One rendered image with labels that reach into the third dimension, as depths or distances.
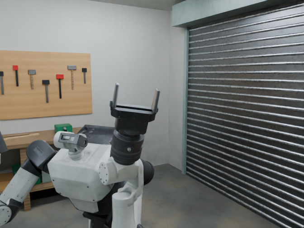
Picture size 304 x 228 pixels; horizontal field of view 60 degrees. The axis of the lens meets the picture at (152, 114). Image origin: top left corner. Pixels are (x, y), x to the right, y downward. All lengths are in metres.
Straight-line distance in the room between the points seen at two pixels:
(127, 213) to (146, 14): 4.00
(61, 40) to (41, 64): 0.44
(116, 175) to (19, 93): 3.29
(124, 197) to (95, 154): 0.32
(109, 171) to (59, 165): 0.40
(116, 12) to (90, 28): 0.50
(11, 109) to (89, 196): 3.00
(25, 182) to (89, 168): 0.32
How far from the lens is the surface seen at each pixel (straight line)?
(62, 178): 1.10
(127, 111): 0.68
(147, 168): 1.04
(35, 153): 1.22
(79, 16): 4.17
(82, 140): 1.00
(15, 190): 1.24
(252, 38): 3.33
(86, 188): 1.07
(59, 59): 4.01
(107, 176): 0.76
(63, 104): 4.04
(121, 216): 0.82
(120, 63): 4.29
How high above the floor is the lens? 1.66
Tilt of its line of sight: 9 degrees down
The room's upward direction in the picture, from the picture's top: straight up
